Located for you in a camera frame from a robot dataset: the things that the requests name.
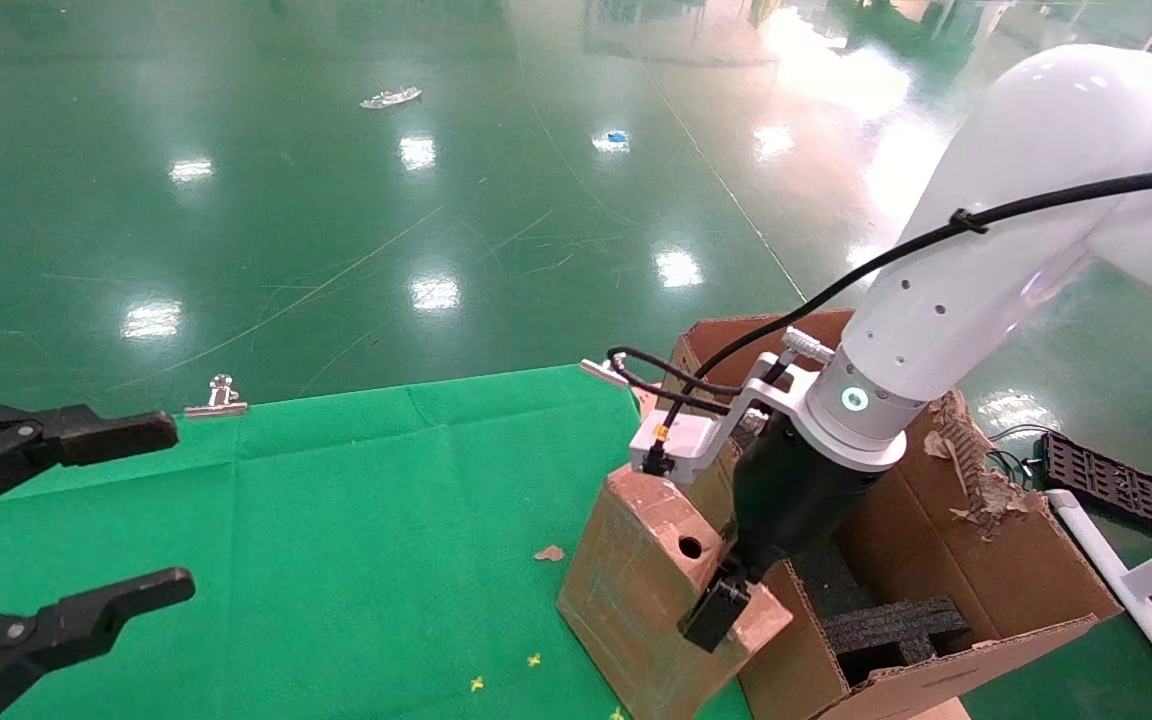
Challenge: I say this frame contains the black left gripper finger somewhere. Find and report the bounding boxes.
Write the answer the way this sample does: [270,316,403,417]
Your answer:
[0,567,196,720]
[0,400,180,526]

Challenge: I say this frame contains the black foam bottom pad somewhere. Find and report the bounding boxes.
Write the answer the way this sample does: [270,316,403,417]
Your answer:
[786,540,877,616]

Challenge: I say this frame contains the black perforated plastic tray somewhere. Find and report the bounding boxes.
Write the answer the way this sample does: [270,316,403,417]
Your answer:
[1036,430,1152,541]

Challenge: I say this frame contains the large open cardboard carton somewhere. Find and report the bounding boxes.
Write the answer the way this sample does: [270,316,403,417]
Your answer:
[671,308,1124,720]

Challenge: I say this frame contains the grey metal camera bracket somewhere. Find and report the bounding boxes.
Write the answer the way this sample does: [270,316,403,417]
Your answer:
[706,350,809,471]

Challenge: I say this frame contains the white pipe frame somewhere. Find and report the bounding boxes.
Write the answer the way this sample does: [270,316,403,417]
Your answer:
[1044,488,1152,716]

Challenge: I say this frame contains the green table cloth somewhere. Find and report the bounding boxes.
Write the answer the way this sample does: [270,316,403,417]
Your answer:
[0,365,752,720]

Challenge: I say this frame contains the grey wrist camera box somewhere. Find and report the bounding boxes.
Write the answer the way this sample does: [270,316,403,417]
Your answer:
[629,410,727,486]

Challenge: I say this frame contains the small brown cardboard box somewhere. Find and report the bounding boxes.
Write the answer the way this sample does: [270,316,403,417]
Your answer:
[556,465,795,720]

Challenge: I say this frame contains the black foam cross insert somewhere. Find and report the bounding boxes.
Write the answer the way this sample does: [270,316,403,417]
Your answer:
[821,595,972,686]

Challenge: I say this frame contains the black braided cable loop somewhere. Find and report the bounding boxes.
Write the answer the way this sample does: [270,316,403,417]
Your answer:
[606,346,747,416]

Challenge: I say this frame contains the thin tangled wires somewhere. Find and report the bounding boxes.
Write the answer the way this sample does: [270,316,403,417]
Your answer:
[986,425,1047,491]

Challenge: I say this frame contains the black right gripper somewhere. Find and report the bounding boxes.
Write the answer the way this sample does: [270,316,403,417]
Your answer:
[678,415,887,653]

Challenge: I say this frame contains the dark smooth cable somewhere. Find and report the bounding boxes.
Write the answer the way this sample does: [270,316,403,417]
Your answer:
[691,165,1152,386]

